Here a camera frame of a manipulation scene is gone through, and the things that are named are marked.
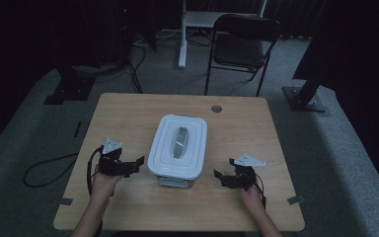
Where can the translucent grey storage box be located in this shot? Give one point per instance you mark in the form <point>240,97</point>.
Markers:
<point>174,182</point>

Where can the person's right hand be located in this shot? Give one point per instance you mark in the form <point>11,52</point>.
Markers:
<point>251,196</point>

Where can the black folding chair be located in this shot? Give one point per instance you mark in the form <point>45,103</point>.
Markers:
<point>240,46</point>

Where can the grey tape piece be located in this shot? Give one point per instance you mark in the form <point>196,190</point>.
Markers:
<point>63,201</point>
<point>295,199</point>

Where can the person's left hand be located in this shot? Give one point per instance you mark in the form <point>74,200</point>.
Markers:
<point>103,184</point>

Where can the black tape strip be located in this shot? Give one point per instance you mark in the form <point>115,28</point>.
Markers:
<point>77,129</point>

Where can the white desk frame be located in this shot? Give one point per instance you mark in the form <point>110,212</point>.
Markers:
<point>186,29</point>

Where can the grey table grommet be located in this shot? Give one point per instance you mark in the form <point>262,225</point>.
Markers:
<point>216,108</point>

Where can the black stand with bolted base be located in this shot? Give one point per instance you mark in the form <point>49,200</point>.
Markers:
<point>306,95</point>

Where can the white lidded plastic container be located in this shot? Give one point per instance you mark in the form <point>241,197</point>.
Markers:
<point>177,144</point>

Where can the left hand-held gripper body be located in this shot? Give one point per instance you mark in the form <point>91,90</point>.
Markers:
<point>112,163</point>

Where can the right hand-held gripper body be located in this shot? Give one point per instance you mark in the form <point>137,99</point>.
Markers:
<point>243,176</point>

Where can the black stand with base plate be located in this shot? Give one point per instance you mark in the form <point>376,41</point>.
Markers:
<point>70,87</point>

